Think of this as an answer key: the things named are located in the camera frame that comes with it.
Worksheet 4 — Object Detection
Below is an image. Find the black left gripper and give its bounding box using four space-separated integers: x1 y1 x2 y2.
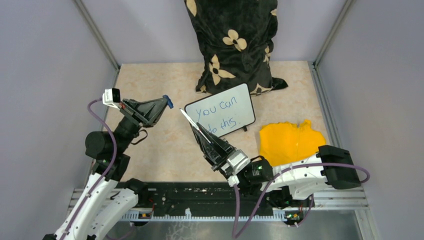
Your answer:
115 96 171 153

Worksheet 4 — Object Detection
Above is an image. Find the white marker pen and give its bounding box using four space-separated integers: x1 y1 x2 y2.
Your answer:
179 108 212 144

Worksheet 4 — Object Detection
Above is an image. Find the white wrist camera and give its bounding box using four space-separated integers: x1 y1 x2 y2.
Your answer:
219 149 251 187
101 88 121 109

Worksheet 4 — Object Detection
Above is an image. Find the black floral plush blanket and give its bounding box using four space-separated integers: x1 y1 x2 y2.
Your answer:
184 0 289 96

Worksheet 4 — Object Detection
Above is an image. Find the yellow cloth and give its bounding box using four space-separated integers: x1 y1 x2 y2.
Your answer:
259 119 327 167

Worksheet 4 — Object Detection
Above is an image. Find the blue marker cap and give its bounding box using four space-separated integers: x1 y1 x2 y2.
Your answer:
162 94 174 109

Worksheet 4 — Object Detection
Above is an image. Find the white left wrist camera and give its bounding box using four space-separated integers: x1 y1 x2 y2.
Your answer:
101 88 121 109

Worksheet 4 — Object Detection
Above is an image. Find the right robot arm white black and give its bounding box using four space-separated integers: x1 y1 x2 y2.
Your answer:
190 123 362 206

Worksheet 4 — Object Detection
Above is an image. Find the small black-framed whiteboard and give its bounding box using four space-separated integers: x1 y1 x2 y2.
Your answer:
184 83 256 137

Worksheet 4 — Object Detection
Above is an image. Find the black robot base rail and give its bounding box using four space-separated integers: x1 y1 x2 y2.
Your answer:
71 180 314 226

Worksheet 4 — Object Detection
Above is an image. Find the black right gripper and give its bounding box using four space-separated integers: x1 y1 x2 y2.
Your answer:
193 122 250 191

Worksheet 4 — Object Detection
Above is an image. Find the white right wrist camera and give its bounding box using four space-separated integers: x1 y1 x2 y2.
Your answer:
219 149 251 187

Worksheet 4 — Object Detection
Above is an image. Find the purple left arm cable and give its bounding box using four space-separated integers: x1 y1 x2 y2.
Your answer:
62 99 118 240

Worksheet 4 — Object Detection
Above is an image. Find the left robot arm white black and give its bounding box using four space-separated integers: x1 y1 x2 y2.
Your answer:
43 95 173 240

